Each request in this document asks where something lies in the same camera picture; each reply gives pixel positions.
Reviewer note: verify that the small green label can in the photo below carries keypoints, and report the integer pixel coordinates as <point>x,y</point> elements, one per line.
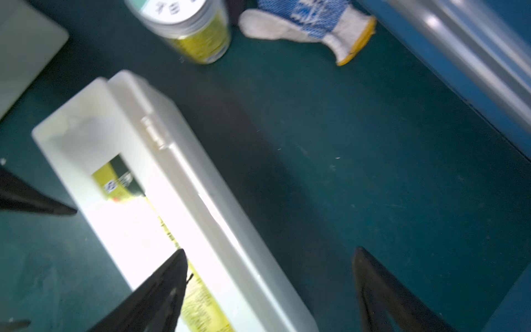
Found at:
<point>198,30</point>

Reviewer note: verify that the aluminium back frame rail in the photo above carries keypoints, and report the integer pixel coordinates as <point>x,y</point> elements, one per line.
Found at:
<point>474,52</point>

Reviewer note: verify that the blue white knit glove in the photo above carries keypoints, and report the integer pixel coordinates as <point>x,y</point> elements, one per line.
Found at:
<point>333,23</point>

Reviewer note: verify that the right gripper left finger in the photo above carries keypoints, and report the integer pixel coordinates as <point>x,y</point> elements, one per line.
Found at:
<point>156,304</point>

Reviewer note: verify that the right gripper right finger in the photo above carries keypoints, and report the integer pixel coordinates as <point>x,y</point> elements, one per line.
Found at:
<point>383,299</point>

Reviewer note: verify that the white dispenser lid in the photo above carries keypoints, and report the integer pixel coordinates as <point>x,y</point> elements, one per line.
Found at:
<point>29,41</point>
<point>147,188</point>

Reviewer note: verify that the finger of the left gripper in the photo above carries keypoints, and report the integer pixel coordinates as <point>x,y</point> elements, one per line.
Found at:
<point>18,196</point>

